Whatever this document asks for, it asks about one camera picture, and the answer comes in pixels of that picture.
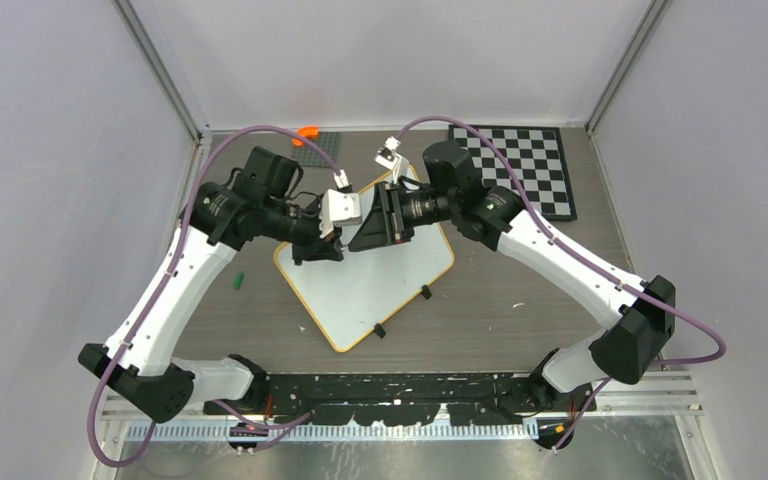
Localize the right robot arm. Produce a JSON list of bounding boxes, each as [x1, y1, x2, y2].
[[348, 138, 676, 411]]

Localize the yellow framed whiteboard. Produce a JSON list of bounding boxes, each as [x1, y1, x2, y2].
[[273, 224, 455, 353]]

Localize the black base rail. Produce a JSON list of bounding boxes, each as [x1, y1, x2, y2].
[[204, 373, 593, 427]]

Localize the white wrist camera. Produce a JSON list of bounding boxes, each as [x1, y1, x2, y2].
[[319, 189, 362, 239], [375, 136, 409, 188]]

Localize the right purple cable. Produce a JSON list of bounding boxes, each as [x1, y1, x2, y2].
[[390, 116, 728, 457]]

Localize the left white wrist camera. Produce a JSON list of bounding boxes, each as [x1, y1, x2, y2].
[[319, 189, 362, 239]]

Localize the aluminium frame rail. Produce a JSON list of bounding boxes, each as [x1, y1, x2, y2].
[[100, 374, 702, 423]]

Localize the purple cable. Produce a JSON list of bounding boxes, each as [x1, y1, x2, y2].
[[87, 124, 351, 469], [390, 116, 728, 457]]

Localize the orange curved block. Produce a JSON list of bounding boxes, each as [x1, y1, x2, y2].
[[292, 125, 320, 148]]

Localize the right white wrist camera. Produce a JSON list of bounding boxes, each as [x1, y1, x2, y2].
[[375, 136, 409, 188]]

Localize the black white checkerboard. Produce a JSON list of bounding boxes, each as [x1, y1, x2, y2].
[[448, 125, 577, 221]]

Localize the white slotted cable duct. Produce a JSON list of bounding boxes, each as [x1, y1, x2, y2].
[[152, 419, 539, 443]]

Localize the grey lego baseplate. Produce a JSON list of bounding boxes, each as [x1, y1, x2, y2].
[[289, 131, 343, 170]]

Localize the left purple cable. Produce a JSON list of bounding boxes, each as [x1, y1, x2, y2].
[[87, 124, 351, 469]]

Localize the green marker cap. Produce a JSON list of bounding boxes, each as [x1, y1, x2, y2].
[[233, 272, 245, 290]]

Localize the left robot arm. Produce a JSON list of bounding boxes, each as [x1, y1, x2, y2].
[[78, 147, 344, 424]]

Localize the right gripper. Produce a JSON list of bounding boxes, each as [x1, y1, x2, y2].
[[349, 180, 457, 253]]

